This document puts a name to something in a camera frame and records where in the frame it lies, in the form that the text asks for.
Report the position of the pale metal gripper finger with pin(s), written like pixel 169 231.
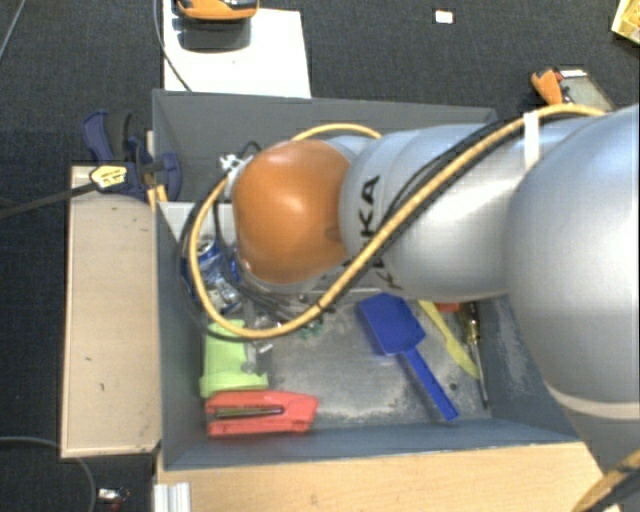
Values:
pixel 248 357
pixel 264 356

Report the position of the light green sponge block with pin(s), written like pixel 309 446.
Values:
pixel 225 365

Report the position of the red stapler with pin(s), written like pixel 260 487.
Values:
pixel 295 410

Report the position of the blue drink can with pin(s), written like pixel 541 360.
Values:
pixel 209 255

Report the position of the grey metal bin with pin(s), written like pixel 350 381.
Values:
pixel 350 370

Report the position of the blue plastic scoop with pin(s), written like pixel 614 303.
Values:
pixel 390 325

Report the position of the pale wood board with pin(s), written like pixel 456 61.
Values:
pixel 112 320

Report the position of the small orange object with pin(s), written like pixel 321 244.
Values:
pixel 446 307

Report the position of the yellow flat strip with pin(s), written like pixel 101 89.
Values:
pixel 452 345

